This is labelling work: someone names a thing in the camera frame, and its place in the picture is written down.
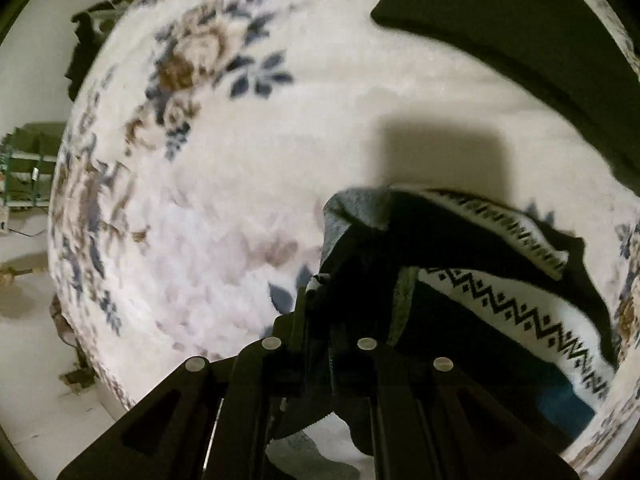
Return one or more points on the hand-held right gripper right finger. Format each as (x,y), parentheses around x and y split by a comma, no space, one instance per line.
(372,360)

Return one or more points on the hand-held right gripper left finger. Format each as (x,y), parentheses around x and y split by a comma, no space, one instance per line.
(300,320)

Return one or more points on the black patterned knit garment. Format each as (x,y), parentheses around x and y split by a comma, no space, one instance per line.
(480,310)

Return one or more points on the floral plush blanket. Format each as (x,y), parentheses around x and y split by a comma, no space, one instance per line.
(240,160)

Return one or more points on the green metal rack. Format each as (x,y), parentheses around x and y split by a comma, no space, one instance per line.
(25,170)

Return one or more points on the dark cloth heap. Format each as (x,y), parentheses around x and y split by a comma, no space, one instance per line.
(90,45)

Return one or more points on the dark folded cloth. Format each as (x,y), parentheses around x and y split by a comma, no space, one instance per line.
(520,30)

